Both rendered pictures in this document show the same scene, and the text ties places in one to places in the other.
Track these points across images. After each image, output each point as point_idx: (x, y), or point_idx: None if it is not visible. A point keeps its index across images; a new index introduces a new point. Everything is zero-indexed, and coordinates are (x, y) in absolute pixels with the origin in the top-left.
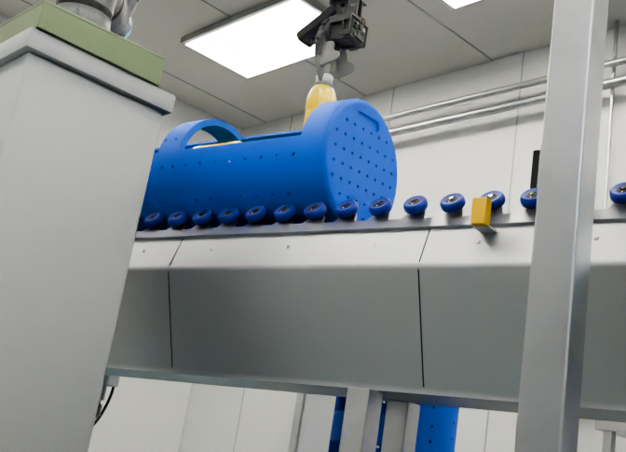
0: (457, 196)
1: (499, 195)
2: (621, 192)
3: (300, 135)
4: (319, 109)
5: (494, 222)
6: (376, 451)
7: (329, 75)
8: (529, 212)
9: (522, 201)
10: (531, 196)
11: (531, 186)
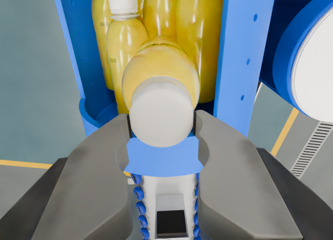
0: (136, 181)
1: (137, 198)
2: (141, 232)
3: (81, 97)
4: (85, 126)
5: (135, 185)
6: (288, 4)
7: (150, 144)
8: (139, 200)
9: (136, 203)
10: (138, 208)
11: (156, 213)
